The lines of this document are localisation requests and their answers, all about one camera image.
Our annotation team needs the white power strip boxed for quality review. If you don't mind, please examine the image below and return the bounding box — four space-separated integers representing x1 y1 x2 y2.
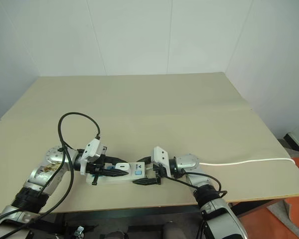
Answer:
85 161 156 186

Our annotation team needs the grey floor mat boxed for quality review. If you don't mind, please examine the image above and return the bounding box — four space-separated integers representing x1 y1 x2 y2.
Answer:
266 199 299 233

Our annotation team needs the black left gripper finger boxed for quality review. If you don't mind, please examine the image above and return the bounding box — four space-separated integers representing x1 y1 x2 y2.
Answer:
101 168 130 178
104 155 127 164

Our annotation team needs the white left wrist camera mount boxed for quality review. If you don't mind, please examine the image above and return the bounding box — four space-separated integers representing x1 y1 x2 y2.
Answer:
79 138 108 174

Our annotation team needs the silver metal fitting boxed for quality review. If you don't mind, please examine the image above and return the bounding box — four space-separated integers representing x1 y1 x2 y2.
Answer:
73 225 86 239

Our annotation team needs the white power strip cord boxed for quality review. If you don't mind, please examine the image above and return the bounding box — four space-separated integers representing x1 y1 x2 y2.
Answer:
198 157 297 166

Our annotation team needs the black table frame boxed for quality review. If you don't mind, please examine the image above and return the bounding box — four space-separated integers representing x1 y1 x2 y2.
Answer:
37 197 280 229

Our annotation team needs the black and white box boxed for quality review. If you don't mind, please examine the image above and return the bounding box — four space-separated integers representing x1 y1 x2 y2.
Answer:
281 131 299 153

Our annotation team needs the white charger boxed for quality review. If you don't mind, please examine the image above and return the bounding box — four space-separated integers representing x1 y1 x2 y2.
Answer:
115 162 130 174

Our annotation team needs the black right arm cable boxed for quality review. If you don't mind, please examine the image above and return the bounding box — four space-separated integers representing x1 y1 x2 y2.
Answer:
161 172 229 200

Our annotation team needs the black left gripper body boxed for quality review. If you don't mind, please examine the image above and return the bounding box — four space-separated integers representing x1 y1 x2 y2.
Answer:
86 155 108 176

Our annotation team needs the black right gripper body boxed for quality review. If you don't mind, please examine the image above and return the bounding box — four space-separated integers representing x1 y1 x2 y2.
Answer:
146 164 168 179

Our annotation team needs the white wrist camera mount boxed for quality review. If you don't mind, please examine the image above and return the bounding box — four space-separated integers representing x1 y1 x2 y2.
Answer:
79 138 108 174
151 146 171 178

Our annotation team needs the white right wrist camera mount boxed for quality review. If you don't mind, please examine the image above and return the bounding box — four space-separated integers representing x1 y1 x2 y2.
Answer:
151 146 171 178

